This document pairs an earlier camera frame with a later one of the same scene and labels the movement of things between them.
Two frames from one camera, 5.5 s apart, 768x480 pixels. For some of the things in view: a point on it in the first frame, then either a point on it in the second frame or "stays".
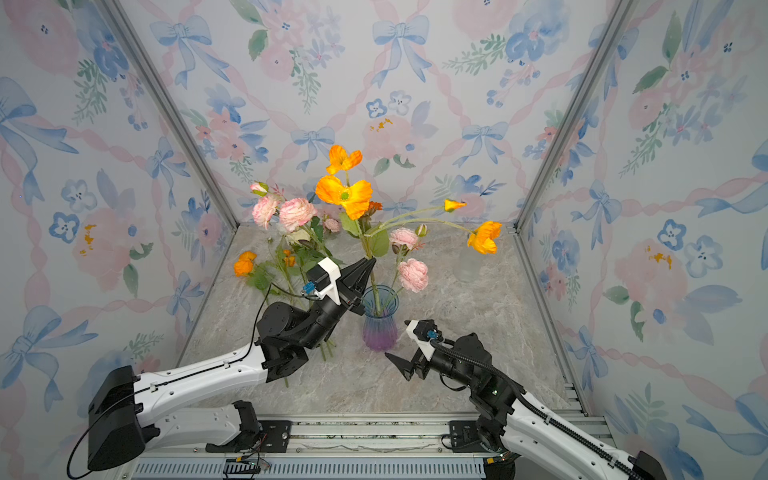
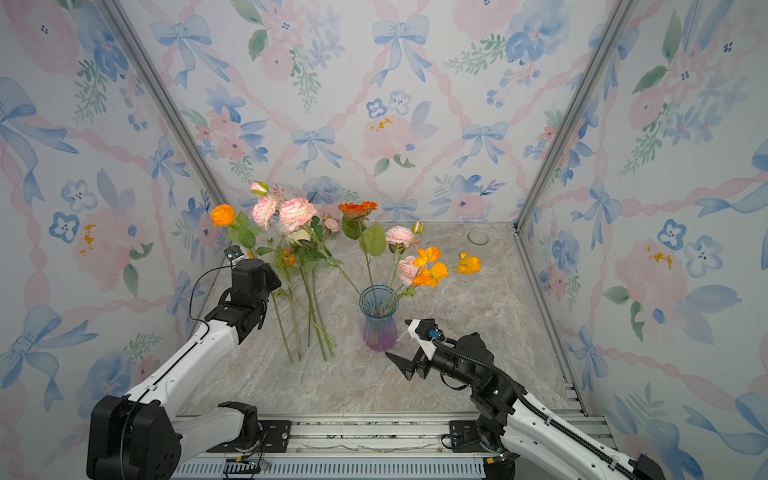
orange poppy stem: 389,225 → 428,273
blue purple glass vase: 379,304 stays
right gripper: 410,369 stays
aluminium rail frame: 351,449 stays
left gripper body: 321,323 → 272,282
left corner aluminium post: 162,93 stays
